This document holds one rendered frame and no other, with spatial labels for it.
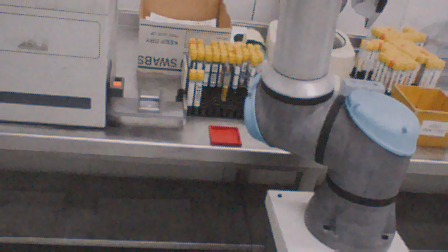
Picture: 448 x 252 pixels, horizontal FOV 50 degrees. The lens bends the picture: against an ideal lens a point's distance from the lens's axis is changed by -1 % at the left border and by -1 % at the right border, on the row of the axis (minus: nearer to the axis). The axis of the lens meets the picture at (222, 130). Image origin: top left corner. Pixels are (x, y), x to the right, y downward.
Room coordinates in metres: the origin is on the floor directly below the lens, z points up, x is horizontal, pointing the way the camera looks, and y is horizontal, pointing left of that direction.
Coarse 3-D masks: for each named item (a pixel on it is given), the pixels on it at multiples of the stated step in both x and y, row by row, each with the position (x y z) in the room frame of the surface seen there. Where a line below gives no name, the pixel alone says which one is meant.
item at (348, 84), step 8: (344, 80) 1.11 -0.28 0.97; (352, 80) 1.12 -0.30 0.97; (360, 80) 1.13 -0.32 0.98; (368, 80) 1.14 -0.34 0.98; (344, 88) 1.10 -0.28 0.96; (352, 88) 1.09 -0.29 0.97; (360, 88) 1.09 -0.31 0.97; (368, 88) 1.10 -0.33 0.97; (376, 88) 1.10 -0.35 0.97; (384, 88) 1.11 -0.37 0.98
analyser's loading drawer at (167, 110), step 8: (144, 96) 0.95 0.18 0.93; (152, 96) 0.95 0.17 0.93; (160, 96) 0.93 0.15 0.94; (184, 96) 0.96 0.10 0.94; (112, 104) 0.91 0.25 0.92; (120, 104) 0.91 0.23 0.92; (128, 104) 0.92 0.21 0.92; (136, 104) 0.92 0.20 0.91; (144, 104) 0.93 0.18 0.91; (152, 104) 0.94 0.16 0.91; (160, 104) 0.90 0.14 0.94; (168, 104) 0.95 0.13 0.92; (176, 104) 0.96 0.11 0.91; (184, 104) 0.93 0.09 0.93; (112, 112) 0.88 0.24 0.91; (120, 112) 0.88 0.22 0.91; (128, 112) 0.89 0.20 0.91; (136, 112) 0.89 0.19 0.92; (144, 112) 0.90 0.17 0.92; (152, 112) 0.90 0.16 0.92; (160, 112) 0.90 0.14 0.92; (168, 112) 0.91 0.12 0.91; (176, 112) 0.92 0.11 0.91; (184, 112) 0.91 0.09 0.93; (184, 120) 0.91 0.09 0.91
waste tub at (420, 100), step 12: (396, 84) 1.14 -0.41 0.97; (396, 96) 1.11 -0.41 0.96; (408, 96) 1.15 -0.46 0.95; (420, 96) 1.16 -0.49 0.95; (432, 96) 1.16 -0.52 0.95; (444, 96) 1.14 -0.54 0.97; (420, 108) 1.16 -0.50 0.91; (432, 108) 1.16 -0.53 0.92; (444, 108) 1.12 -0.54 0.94; (420, 120) 1.02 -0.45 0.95; (432, 120) 1.03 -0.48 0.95; (444, 120) 1.03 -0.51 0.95; (420, 132) 1.02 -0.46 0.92; (432, 132) 1.03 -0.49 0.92; (444, 132) 1.03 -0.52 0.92; (420, 144) 1.03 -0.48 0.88; (432, 144) 1.03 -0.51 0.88; (444, 144) 1.04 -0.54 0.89
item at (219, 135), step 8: (216, 128) 0.94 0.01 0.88; (224, 128) 0.95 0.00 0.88; (232, 128) 0.95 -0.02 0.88; (216, 136) 0.91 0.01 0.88; (224, 136) 0.92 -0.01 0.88; (232, 136) 0.92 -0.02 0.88; (216, 144) 0.88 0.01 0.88; (224, 144) 0.88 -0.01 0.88; (232, 144) 0.89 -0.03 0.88; (240, 144) 0.89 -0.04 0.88
